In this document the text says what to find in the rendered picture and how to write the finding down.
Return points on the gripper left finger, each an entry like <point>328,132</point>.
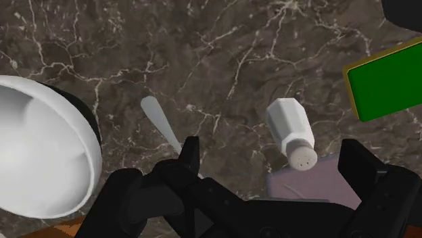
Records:
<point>171,194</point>

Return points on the white bowl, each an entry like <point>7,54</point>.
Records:
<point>43,148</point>

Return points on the mauve flat book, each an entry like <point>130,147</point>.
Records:
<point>316,184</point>

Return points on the green book with yellow edge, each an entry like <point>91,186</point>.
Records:
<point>387,84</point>

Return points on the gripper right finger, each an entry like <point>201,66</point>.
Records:
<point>379,188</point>

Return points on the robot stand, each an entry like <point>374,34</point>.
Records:
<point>404,13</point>

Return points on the white salt shaker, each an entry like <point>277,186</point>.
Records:
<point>291,131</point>

